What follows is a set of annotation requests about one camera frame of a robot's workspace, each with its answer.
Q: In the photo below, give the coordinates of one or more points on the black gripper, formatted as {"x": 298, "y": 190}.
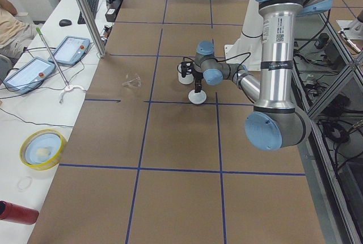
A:
{"x": 198, "y": 79}

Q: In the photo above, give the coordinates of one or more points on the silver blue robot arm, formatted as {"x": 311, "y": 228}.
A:
{"x": 275, "y": 122}

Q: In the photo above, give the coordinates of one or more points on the white enamel cup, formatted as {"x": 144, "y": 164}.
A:
{"x": 184, "y": 81}

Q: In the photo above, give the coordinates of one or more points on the orange black connector module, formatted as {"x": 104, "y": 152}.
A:
{"x": 107, "y": 31}

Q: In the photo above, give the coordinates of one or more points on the black computer box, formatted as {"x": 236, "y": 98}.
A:
{"x": 113, "y": 10}

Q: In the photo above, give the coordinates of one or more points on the far blue teach pendant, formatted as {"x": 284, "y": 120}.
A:
{"x": 71, "y": 50}

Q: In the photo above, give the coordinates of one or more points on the blue teach pendant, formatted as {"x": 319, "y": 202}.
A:
{"x": 71, "y": 50}
{"x": 29, "y": 76}

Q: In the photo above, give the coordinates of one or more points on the black computer mouse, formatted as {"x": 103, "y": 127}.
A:
{"x": 65, "y": 23}

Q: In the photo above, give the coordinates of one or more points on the yellow tape roll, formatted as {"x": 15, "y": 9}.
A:
{"x": 43, "y": 149}

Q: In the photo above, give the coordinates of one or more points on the metal rod green tip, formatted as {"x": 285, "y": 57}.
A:
{"x": 53, "y": 58}

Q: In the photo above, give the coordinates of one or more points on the near blue teach pendant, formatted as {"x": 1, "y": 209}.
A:
{"x": 29, "y": 76}

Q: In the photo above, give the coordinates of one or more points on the seated person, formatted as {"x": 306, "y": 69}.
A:
{"x": 15, "y": 34}

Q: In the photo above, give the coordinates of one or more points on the red cylinder bottle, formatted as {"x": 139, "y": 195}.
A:
{"x": 18, "y": 214}

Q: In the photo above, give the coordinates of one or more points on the aluminium frame post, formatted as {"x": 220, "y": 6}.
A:
{"x": 91, "y": 25}

